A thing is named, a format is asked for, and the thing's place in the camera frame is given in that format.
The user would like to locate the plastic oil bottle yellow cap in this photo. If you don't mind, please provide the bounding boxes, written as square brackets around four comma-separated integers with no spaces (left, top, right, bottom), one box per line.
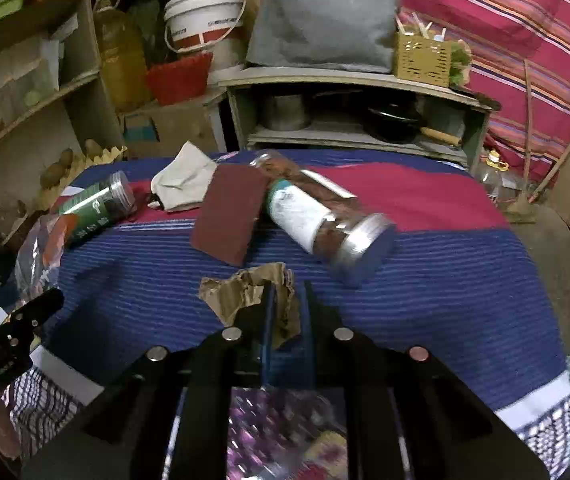
[471,152,526,207]

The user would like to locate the black pan wooden handle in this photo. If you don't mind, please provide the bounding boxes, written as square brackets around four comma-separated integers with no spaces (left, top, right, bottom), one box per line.
[364,101,466,147]

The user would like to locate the red striped hanging cloth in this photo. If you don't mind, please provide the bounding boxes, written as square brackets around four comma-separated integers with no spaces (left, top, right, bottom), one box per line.
[235,0,570,181]

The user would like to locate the white plastic bucket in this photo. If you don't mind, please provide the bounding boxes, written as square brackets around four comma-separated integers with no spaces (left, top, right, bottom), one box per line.
[163,0,246,69]

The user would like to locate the yellow egg tray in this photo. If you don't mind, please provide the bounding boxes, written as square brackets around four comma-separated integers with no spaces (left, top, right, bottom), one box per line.
[34,144,129,212]

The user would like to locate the red plastic basket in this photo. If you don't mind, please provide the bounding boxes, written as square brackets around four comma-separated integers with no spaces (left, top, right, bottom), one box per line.
[144,52,214,107]

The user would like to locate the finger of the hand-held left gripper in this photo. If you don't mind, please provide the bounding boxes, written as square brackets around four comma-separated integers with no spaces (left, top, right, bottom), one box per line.
[0,287,65,350]

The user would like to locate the brown cardboard box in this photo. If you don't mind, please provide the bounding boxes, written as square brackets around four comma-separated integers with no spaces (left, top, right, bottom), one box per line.
[119,99,227,159]

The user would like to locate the clear snack packet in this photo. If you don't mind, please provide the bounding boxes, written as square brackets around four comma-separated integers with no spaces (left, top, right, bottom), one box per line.
[14,211,74,307]

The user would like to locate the wooden shelf rack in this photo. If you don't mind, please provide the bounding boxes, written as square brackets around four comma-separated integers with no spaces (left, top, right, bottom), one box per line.
[0,0,127,266]

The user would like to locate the person's left hand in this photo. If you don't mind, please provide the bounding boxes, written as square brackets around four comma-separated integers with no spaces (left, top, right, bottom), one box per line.
[0,396,22,462]

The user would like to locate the striped blue red blanket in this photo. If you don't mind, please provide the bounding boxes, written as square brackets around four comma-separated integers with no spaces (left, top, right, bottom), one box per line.
[0,149,570,480]

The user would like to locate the clear jar silver lid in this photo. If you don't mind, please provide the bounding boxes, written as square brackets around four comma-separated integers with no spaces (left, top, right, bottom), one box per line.
[248,151,398,278]

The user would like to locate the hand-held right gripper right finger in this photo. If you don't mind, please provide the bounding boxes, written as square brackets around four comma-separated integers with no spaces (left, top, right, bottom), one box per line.
[300,280,550,480]

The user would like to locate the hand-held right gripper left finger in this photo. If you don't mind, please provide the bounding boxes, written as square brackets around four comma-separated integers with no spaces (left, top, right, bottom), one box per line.
[22,280,277,480]

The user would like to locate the yellow oil jug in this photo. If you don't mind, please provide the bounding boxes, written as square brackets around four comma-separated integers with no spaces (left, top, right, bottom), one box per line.
[92,0,149,112]

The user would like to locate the wooden stick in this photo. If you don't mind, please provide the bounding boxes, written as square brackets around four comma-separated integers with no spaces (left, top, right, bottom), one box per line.
[529,129,570,202]

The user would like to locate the grey low shelf unit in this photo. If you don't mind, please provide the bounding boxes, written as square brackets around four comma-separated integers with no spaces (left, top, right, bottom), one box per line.
[216,66,502,170]

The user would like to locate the yellow chopstick holder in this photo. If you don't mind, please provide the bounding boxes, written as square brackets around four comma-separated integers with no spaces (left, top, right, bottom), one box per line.
[395,12,454,87]

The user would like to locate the grey fabric cushion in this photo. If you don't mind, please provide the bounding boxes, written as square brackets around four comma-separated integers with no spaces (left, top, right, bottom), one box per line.
[244,0,402,74]

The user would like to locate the crumpled white cloth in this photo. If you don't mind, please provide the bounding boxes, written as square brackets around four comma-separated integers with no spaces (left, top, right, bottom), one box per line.
[149,140,219,212]

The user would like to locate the green label jar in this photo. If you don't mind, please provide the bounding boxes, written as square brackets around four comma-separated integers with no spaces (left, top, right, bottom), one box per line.
[56,170,138,249]

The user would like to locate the steel pot in shelf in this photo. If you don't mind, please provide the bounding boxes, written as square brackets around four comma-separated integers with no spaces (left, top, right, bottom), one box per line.
[259,93,314,132]

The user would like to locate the torn brown cardboard piece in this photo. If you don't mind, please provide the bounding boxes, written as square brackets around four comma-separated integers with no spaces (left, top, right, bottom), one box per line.
[198,262,303,350]

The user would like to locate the straw broom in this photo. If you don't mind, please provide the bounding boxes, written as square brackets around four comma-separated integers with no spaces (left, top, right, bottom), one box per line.
[506,59,542,224]

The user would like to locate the leafy green vegetables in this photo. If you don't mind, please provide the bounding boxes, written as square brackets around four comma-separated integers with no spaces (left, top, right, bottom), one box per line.
[447,41,472,87]

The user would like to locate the purple foil packet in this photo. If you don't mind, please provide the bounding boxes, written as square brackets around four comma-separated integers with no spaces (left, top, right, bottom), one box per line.
[224,386,352,480]

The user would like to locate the maroon scouring pad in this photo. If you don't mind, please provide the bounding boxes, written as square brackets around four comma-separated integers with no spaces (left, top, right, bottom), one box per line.
[189,164,269,268]

